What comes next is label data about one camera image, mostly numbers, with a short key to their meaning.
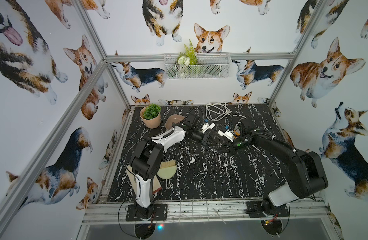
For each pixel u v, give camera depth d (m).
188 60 0.82
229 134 0.77
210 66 0.92
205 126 0.82
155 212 0.73
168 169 0.88
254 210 0.73
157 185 0.82
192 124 0.76
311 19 0.79
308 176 0.44
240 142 0.73
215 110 1.16
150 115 1.00
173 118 1.06
